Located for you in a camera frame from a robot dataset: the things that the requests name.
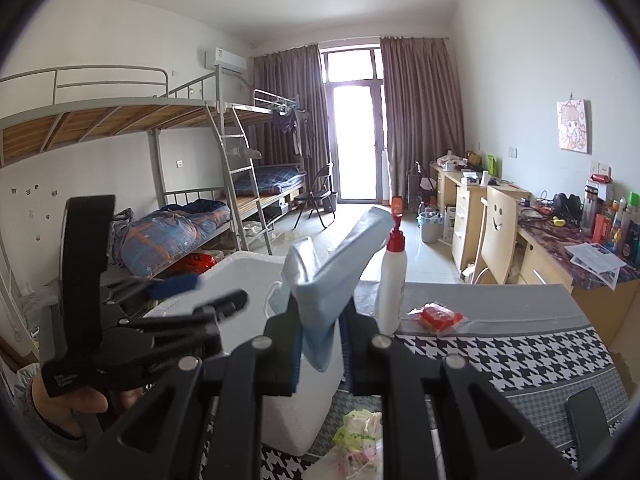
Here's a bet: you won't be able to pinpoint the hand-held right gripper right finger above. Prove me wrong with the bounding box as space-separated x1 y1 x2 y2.
344 300 577 480

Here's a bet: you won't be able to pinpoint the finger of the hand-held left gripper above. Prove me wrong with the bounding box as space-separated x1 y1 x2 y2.
117 289 250 332
100 272 209 307

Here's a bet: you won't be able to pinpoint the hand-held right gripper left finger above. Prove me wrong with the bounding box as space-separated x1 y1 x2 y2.
85 305 301 480

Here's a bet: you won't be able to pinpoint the white foam box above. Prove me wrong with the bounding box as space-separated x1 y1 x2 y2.
144 251 347 457

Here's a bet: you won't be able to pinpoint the person's left forearm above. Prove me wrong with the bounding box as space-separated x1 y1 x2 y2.
12 362 108 471

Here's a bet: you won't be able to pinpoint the person's left hand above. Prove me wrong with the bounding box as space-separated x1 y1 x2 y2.
31 374 146 437

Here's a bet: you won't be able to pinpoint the red plastic bag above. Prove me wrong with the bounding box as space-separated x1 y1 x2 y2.
171 252 222 282

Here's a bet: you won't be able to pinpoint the blue plaid quilt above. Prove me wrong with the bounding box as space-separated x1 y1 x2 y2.
111 199 232 279

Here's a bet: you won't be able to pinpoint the crumpled plastic bag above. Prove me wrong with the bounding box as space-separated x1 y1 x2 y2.
331 408 387 480

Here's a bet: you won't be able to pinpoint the white lotion bottle red pump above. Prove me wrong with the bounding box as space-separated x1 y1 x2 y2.
375 196 409 337

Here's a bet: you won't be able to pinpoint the red snack packet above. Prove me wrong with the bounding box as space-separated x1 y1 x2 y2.
406 302 464 334

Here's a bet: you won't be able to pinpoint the houndstooth tablecloth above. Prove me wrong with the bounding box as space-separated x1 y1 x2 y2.
260 282 632 480

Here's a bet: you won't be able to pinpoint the black folding chair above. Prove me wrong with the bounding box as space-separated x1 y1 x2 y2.
292 162 337 231

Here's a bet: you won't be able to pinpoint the grey metal bunk bed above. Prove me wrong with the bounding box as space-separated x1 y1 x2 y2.
0 64 275 281
231 88 309 228

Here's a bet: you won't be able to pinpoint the grey trash bin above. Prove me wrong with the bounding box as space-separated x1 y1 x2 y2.
416 211 444 245

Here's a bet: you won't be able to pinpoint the wooden chair with smiley face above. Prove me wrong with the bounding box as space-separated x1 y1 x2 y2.
479 185 519 287

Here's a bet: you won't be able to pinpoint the hanging dark clothes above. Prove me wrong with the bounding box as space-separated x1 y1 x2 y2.
271 104 314 159

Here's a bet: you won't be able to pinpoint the brown curtain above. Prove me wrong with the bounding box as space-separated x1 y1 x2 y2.
380 35 464 207
251 43 332 197

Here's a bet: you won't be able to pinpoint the long wooden desk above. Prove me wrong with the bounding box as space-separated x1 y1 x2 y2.
429 159 640 353

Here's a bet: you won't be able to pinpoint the glass balcony door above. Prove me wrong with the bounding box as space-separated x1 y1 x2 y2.
319 42 390 205

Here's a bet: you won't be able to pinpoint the white air conditioner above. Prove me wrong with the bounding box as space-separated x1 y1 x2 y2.
203 47 249 74

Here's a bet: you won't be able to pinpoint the dark smartphone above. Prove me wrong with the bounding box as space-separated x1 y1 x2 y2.
565 386 622 480

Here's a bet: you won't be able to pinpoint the printed paper sheets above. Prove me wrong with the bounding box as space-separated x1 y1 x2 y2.
563 242 627 289

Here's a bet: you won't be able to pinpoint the black headphones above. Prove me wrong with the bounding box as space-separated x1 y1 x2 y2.
552 192 582 222

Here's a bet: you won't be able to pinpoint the row of toiletry bottles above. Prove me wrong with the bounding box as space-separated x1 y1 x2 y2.
580 174 640 267

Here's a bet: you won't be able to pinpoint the cartoon wall poster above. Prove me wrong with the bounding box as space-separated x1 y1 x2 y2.
556 99 592 154

